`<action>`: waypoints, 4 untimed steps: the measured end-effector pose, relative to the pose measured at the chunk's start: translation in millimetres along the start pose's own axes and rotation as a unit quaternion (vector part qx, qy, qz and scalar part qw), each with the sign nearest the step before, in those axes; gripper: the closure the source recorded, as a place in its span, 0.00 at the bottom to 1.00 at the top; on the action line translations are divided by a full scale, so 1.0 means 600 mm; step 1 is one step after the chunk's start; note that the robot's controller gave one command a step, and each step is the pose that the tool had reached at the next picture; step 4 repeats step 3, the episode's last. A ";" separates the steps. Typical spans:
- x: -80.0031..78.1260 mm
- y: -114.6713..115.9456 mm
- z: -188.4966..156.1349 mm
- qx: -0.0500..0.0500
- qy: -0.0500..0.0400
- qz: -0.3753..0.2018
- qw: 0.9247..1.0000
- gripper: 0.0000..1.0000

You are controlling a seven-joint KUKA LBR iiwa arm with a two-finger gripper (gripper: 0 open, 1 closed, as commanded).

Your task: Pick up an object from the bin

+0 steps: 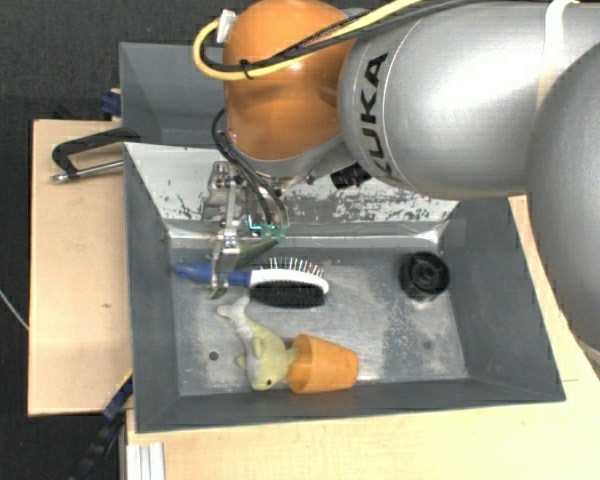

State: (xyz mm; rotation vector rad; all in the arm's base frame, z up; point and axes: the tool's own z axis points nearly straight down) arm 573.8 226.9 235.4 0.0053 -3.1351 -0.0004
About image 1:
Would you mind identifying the grey metal bin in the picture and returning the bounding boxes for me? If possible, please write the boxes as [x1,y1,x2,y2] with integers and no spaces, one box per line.
[118,41,567,434]

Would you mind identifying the pale yellow plush dolphin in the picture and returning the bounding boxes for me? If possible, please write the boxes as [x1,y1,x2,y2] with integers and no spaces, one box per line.
[215,295,301,392]

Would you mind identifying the orange plastic cup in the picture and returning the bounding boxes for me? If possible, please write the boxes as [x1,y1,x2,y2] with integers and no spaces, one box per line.
[286,333,361,395]

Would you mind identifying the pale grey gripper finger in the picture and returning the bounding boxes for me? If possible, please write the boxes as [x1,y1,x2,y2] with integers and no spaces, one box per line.
[210,232,242,290]

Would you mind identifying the black cylinder on white bracket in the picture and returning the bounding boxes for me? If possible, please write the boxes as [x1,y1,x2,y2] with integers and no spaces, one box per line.
[329,161,374,190]

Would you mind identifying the blue and white hairbrush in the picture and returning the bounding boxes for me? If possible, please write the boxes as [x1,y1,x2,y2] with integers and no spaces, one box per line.
[173,254,331,310]

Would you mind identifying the black round cap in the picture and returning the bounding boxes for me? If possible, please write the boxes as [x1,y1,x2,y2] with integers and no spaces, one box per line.
[398,250,452,300]

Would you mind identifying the pale brown cardboard board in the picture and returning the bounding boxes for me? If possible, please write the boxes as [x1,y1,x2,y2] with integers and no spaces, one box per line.
[27,119,134,417]

